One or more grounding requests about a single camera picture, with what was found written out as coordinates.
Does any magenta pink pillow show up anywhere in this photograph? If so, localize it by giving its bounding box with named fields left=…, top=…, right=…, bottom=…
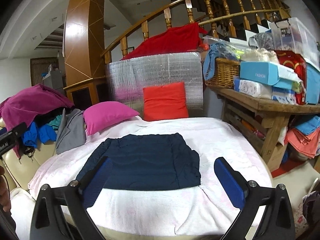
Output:
left=84, top=101, right=139, bottom=135

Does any red cloth on railing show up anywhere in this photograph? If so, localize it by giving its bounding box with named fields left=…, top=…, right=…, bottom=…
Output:
left=122, top=23, right=208, bottom=60

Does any maroon purple garment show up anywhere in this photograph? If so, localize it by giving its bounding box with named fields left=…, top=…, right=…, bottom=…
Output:
left=0, top=83, right=75, bottom=159

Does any teal garment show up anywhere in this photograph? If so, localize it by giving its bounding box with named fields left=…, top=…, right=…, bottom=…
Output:
left=47, top=115, right=62, bottom=132

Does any wooden pillar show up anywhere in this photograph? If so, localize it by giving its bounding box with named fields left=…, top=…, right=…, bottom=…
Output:
left=64, top=0, right=106, bottom=110

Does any wooden stair railing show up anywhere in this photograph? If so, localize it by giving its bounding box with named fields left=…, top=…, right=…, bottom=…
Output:
left=101, top=0, right=291, bottom=63

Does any grey folded garment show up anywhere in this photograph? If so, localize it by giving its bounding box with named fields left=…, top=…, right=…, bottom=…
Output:
left=56, top=109, right=86, bottom=154

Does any light blue cardboard box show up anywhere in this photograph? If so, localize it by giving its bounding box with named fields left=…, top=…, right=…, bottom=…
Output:
left=240, top=61, right=301, bottom=89

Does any wicker basket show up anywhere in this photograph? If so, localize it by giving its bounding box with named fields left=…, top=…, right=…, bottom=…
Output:
left=204, top=58, right=240, bottom=89

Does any silver foil insulation panel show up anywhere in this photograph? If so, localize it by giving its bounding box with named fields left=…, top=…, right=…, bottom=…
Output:
left=106, top=52, right=203, bottom=117

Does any red gold patterned bag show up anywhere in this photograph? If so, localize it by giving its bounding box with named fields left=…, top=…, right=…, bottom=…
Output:
left=272, top=50, right=306, bottom=105

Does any navy blue jacket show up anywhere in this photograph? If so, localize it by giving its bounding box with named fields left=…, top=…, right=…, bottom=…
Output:
left=76, top=133, right=201, bottom=191

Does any salmon folded cloth stack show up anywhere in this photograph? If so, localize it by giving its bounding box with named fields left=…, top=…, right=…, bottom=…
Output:
left=284, top=128, right=319, bottom=159

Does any bright blue garment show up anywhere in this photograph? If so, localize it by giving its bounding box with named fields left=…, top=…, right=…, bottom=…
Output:
left=22, top=122, right=57, bottom=148

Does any clear plastic storage bin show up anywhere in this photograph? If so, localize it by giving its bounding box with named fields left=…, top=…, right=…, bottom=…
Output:
left=270, top=17, right=319, bottom=71

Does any person's left hand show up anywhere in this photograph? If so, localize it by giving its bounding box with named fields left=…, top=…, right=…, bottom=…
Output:
left=0, top=167, right=11, bottom=212

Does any beige leather sofa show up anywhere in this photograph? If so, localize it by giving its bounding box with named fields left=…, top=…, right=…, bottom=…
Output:
left=0, top=117, right=58, bottom=240

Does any light blue cloth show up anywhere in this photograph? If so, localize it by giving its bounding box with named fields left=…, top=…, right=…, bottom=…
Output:
left=203, top=42, right=236, bottom=81

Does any wooden side table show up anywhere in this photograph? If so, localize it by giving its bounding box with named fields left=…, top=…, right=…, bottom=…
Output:
left=212, top=87, right=319, bottom=172

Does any orange red cushion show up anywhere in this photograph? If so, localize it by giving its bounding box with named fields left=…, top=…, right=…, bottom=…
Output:
left=143, top=82, right=189, bottom=121

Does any pink white bed blanket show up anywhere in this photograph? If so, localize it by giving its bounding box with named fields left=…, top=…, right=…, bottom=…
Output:
left=28, top=117, right=272, bottom=237

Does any white patterned tissue pack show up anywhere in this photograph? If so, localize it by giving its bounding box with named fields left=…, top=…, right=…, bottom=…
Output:
left=233, top=76, right=297, bottom=105

